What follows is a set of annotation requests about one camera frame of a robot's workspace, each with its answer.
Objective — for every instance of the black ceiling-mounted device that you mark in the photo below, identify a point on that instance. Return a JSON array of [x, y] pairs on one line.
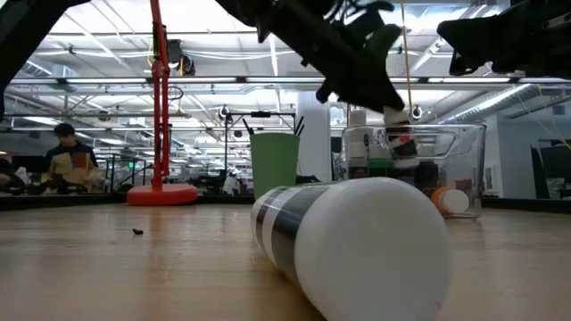
[[175, 50]]

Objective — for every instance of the small orange paint bottle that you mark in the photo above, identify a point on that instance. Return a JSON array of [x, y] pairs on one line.
[[454, 201]]

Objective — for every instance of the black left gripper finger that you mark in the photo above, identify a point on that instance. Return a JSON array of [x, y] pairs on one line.
[[366, 89]]

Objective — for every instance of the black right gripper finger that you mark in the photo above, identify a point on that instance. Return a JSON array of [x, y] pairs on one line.
[[490, 40]]

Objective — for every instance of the green plastic cup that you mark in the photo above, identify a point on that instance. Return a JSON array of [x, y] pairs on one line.
[[274, 160]]

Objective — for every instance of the small dark blue paint bottle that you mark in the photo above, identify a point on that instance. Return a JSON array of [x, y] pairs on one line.
[[427, 178]]

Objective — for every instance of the silver ventilation duct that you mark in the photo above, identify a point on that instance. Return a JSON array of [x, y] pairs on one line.
[[504, 100]]

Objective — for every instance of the black aluminium table frame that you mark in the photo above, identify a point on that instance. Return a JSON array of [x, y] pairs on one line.
[[67, 201]]

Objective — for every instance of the black background monitor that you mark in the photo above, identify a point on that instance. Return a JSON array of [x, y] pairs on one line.
[[555, 169]]

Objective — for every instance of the red desk lamp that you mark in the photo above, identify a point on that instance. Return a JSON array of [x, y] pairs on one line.
[[163, 195]]

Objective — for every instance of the clear plastic bin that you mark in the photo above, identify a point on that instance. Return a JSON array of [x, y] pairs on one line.
[[473, 178]]

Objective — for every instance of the person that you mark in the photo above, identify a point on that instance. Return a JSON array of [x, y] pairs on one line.
[[9, 178], [71, 165], [230, 182]]

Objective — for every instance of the small dark green paint bottle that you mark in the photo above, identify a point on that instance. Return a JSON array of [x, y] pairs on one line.
[[380, 168]]

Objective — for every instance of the large white paint bottle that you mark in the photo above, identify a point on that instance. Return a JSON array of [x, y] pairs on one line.
[[358, 134]]

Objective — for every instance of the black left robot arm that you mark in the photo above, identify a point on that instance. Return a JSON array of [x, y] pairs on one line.
[[27, 35]]

